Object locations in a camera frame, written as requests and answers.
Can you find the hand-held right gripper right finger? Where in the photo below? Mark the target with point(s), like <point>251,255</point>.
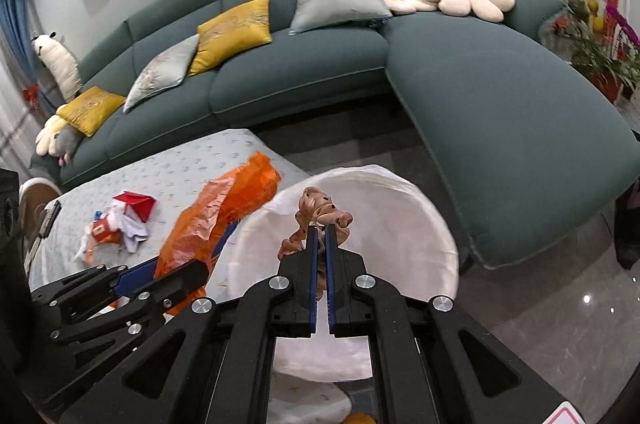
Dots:
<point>330,294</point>

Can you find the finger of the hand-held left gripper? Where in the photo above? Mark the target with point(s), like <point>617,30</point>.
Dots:
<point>137,276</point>
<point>187,284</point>

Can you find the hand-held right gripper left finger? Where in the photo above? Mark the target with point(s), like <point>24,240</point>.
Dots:
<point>313,284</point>

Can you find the red carton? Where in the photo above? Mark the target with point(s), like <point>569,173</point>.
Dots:
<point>137,205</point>

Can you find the brown spotted wrapper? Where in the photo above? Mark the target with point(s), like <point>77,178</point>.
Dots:
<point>317,211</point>

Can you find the orange plastic bag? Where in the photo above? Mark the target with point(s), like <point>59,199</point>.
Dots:
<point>215,209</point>

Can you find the white lined bin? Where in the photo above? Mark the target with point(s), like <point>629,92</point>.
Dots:
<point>395,224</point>

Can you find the orange white snack packet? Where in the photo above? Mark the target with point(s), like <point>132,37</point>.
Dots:
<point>100,231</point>

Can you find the black remote control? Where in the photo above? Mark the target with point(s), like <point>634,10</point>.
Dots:
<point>49,219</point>

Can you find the round wooden stool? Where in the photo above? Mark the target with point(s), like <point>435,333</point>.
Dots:
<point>32,204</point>

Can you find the white plastic bag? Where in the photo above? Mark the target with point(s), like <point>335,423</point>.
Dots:
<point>305,404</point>

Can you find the patterned light blue tablecloth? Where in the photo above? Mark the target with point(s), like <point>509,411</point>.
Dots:
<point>185,168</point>

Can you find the yellow round fruit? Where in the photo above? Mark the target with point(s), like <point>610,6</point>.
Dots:
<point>361,419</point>

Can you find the small white flower cushion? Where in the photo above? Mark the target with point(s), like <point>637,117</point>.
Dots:
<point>46,138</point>

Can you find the red hanging ornament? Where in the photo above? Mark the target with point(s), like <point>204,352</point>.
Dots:
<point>31,96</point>

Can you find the small yellow cushion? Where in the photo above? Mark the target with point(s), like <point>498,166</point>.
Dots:
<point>90,108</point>

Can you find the white plush toy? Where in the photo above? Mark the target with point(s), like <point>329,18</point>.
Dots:
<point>57,63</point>

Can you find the grey-blue embroidered cushion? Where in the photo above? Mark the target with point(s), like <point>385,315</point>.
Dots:
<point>335,6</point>
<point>160,71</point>

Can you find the blue curtain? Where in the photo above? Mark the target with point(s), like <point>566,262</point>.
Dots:
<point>17,38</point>

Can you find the teal sofa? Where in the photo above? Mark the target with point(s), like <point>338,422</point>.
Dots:
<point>450,78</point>

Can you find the large yellow cushion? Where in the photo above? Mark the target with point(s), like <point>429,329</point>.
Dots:
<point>232,31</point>

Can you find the potted plant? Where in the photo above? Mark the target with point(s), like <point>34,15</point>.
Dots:
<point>595,53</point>

